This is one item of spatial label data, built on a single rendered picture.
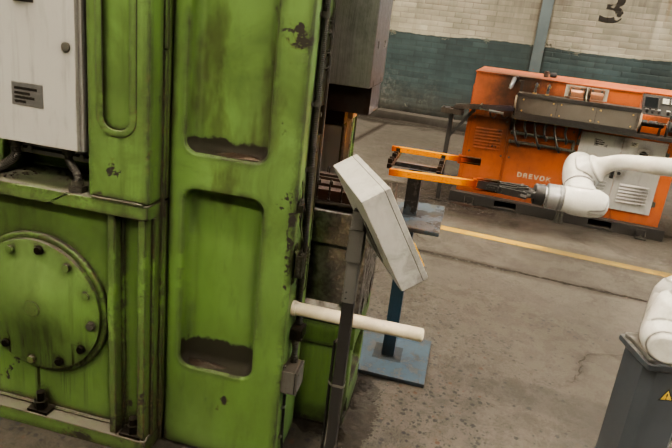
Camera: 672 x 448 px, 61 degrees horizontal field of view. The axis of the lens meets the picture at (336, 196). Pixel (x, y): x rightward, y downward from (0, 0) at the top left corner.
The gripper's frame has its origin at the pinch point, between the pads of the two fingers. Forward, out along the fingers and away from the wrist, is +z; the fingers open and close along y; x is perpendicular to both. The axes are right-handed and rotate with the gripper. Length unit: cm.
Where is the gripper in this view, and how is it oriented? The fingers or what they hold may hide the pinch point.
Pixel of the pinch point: (486, 184)
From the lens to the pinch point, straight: 213.7
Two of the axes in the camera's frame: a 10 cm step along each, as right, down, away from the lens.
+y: 2.2, -2.7, 9.4
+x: 1.2, -9.5, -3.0
